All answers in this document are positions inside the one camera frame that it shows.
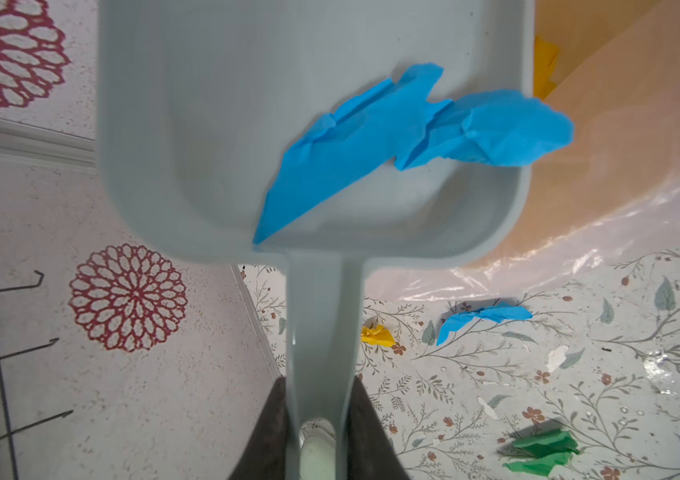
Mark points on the black wire wall rack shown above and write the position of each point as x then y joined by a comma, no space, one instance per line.
11,430

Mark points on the blue paper scrap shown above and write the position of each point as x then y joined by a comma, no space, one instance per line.
497,313
395,121

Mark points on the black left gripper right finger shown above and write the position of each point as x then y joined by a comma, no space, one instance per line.
370,453

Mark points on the yellow paper scrap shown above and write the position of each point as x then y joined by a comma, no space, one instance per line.
545,64
378,335

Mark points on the pale blue plastic dustpan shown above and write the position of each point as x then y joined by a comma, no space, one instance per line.
197,101

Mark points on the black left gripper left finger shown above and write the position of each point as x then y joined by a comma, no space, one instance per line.
264,457

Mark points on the cream trash bin with bag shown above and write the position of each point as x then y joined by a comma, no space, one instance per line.
614,194

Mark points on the green paper scrap left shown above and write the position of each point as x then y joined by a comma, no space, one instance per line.
543,452

